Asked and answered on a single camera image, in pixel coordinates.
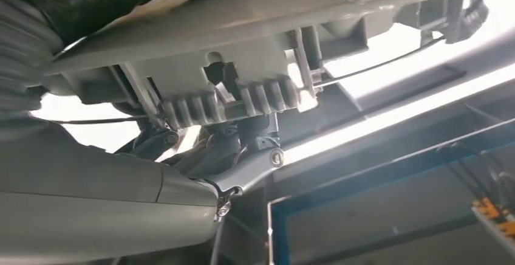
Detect yellow orange connector block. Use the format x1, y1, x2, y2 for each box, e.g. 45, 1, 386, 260
469, 196, 515, 243

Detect black cables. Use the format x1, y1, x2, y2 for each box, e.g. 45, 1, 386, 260
436, 141, 510, 202

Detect blue framed workbench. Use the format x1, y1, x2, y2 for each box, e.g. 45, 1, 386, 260
219, 26, 515, 265

